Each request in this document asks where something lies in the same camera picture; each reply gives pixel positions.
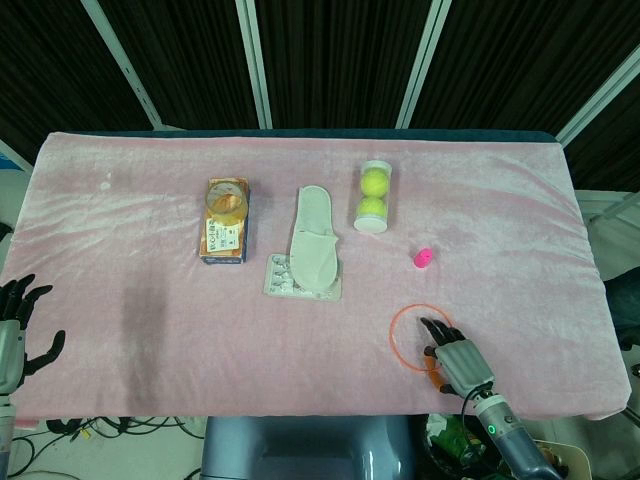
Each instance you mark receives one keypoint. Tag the pink small cap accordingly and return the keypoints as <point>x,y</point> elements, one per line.
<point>423,258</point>

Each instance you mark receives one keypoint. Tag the beige plastic container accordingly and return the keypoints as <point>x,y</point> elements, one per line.
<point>570,457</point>

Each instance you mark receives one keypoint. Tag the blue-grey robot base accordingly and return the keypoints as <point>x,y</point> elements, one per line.
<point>300,450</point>

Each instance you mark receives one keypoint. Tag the clear yellow tape roll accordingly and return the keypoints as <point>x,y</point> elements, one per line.
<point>228,218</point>

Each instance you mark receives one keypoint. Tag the white partition post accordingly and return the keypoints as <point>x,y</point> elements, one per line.
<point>130,75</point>
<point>422,65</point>
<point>600,75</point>
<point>255,60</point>

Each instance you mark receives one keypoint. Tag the clear tennis ball tube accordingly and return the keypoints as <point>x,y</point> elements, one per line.
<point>371,226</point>

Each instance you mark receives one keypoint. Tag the grey metal frame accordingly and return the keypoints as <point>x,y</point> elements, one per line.
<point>612,205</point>

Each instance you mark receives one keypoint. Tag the yellow-green tennis ball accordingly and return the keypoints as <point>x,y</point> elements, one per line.
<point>372,207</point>
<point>375,182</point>

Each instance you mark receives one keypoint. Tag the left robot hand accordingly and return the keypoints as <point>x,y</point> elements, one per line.
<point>12,345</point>

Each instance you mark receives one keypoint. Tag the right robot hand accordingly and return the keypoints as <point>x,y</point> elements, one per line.
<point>460,357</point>

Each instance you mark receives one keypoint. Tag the white disposable slipper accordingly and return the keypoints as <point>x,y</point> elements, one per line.
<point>312,250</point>

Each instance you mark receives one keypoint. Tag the grey blister pack card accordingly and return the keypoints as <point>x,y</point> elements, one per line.
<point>276,281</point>

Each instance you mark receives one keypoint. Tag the pink velvet table cloth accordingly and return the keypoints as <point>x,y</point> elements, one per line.
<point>150,210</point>

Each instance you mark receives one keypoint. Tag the blue orange cardboard box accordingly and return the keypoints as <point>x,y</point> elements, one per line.
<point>222,246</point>

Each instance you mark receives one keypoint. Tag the green plastic bag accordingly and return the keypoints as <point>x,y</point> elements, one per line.
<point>450,440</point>

